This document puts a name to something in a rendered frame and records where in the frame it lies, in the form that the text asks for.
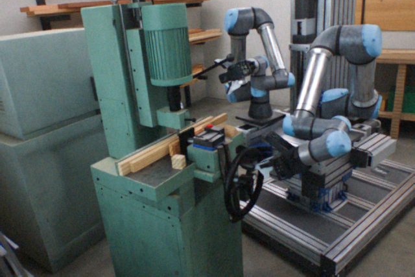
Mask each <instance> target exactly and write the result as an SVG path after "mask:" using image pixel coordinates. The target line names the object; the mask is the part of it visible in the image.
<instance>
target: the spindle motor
mask: <svg viewBox="0 0 415 277"><path fill-rule="evenodd" d="M141 13H142V19H143V28H144V33H145V43H146V48H147V57H148V66H149V71H150V81H151V84H152V85H156V86H176V85H181V84H185V83H187V82H191V81H192V80H193V71H192V63H191V50H190V42H189V28H187V13H186V6H185V4H184V2H183V3H171V4H163V5H148V6H142V8H141Z"/></svg>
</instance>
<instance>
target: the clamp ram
mask: <svg viewBox="0 0 415 277"><path fill-rule="evenodd" d="M194 137H195V128H194V127H191V128H188V129H187V130H184V131H183V132H181V133H179V140H180V151H181V153H182V154H183V153H185V152H187V147H188V146H190V144H192V143H193V138H194Z"/></svg>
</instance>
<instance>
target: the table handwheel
mask: <svg viewBox="0 0 415 277"><path fill-rule="evenodd" d="M248 154H251V158H250V162H249V163H253V162H254V158H256V160H257V163H259V162H262V161H263V156H262V154H261V152H260V151H259V150H258V149H257V148H255V147H247V148H244V149H243V150H241V151H240V152H239V153H238V154H237V155H236V157H235V159H233V161H232V163H231V165H230V168H229V170H228V173H227V176H226V181H225V186H224V201H225V206H226V209H227V211H228V213H229V214H230V215H231V216H232V217H235V218H241V217H244V216H245V215H246V214H248V213H249V212H250V211H251V210H252V208H253V207H254V205H255V203H256V201H257V199H258V198H259V196H260V194H261V189H262V187H263V180H264V175H263V174H262V173H261V171H260V170H258V177H257V182H256V185H255V189H254V193H253V194H252V192H251V189H252V187H253V185H254V178H253V176H250V173H251V170H248V169H247V172H246V174H241V175H240V176H239V175H236V171H237V169H238V166H239V164H240V163H241V161H242V160H243V158H244V157H245V156H247V155H248ZM232 183H233V184H237V186H235V187H234V188H231V187H232ZM240 188H241V189H245V190H247V192H248V194H249V197H250V201H249V202H248V204H247V205H246V206H245V207H244V208H243V209H241V210H239V211H237V210H236V209H234V208H233V205H232V203H231V195H232V194H233V193H235V192H236V191H237V190H238V189H240Z"/></svg>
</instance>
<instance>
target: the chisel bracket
mask: <svg viewBox="0 0 415 277"><path fill-rule="evenodd" d="M156 113H157V118H158V125H160V126H167V127H171V128H175V129H180V130H181V129H183V128H185V127H187V126H189V125H191V121H185V120H184V119H190V111H189V110H187V109H183V108H182V109H181V110H177V111H170V108H169V106H165V107H163V108H160V109H158V110H156Z"/></svg>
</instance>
